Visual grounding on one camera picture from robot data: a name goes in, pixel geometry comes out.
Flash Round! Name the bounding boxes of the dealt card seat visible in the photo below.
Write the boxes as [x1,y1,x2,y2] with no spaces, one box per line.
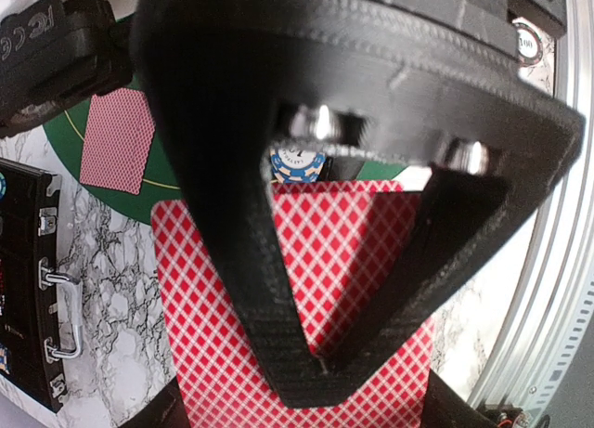
[80,88,155,195]

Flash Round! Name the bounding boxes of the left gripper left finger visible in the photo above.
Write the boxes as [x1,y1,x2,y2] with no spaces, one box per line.
[121,379,186,428]

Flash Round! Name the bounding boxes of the discarded burn card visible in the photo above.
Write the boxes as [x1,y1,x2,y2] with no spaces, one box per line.
[272,180,420,356]

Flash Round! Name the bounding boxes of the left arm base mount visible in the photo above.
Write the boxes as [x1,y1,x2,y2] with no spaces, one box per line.
[477,404,551,428]

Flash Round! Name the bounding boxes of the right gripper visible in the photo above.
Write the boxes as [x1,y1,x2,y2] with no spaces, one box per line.
[130,0,585,408]

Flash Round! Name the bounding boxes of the black poker chip case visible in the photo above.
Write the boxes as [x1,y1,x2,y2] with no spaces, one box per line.
[1,159,84,413]

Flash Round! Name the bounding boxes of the front aluminium rail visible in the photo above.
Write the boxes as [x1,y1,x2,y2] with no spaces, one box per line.
[468,0,593,424]

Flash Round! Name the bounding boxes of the placed ten chips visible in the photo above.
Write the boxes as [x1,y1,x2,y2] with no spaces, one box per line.
[270,149,326,183]

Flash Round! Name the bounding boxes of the orange hundred chip stack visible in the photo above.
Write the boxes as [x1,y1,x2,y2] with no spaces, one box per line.
[514,22,543,67]

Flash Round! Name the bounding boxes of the round green poker mat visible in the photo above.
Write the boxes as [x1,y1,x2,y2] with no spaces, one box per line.
[42,19,419,214]

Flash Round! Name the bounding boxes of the red-backed playing card deck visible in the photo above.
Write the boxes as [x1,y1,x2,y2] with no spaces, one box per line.
[151,201,433,427]

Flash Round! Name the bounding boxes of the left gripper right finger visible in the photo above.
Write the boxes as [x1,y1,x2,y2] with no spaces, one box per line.
[420,370,497,428]

